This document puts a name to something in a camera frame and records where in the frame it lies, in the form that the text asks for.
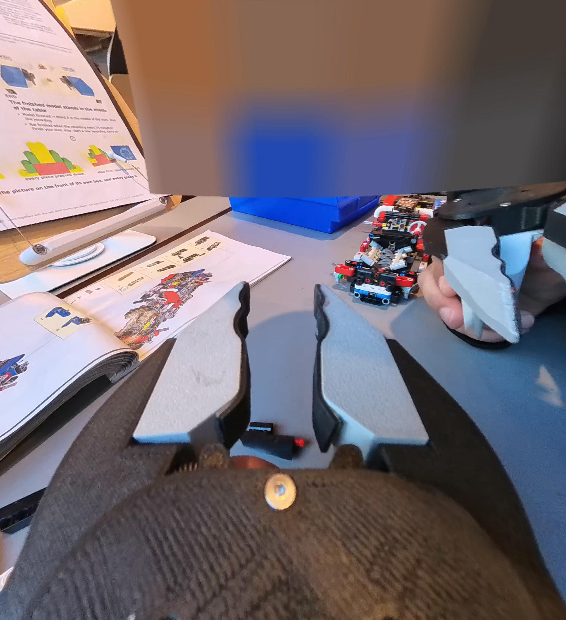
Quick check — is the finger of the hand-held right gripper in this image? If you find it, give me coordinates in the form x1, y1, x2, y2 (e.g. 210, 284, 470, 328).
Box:
500, 231, 544, 292
443, 224, 521, 345

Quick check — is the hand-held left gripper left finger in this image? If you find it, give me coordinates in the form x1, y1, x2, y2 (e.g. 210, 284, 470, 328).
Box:
132, 281, 252, 450

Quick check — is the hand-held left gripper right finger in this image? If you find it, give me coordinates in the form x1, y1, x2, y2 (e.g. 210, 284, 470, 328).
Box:
311, 283, 430, 452

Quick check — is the toy brick car chassis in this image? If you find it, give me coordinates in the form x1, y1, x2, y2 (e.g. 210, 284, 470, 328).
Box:
334, 194, 451, 307

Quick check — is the black brick with red pin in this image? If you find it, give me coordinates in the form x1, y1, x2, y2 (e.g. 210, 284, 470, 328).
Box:
242, 422, 308, 461

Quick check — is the grey desk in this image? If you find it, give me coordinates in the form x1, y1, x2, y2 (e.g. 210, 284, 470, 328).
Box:
0, 196, 566, 620

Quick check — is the person's right hand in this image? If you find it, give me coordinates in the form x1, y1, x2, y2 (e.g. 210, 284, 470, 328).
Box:
418, 240, 566, 347

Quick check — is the open instruction booklet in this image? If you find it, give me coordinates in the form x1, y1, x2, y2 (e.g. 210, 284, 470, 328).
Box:
0, 230, 292, 478

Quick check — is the blue plastic bin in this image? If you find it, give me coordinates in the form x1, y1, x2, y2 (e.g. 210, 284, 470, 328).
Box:
229, 195, 382, 234

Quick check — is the white document stand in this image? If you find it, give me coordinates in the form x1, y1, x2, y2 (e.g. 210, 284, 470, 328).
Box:
0, 145, 170, 298

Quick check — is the printed instruction sheet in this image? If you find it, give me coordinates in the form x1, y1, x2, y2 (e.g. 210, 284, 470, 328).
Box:
0, 0, 165, 238

